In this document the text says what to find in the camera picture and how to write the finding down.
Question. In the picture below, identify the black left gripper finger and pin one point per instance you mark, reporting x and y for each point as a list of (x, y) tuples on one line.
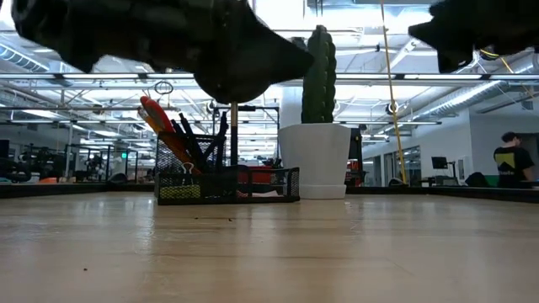
[(261, 54)]

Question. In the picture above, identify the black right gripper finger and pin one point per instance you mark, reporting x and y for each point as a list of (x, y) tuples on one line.
[(450, 25), (452, 56)]

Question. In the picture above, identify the small black binder clip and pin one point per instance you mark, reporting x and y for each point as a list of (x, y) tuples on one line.
[(188, 169)]

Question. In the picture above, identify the pink sticky note pad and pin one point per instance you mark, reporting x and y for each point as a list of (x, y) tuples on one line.
[(261, 194)]

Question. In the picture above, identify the black mesh desk organizer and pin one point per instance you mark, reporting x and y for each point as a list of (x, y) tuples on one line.
[(227, 185)]

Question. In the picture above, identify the green cactus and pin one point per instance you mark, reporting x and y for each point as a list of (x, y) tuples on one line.
[(319, 84)]

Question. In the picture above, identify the white globe table lamp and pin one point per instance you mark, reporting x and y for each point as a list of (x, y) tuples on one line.
[(234, 134)]

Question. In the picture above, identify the small black monitor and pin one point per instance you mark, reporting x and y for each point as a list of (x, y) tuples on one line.
[(440, 163)]

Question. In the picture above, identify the person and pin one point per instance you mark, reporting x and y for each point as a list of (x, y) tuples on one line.
[(513, 164)]

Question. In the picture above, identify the black aluminium table frame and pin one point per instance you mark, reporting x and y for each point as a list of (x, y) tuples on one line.
[(63, 190)]

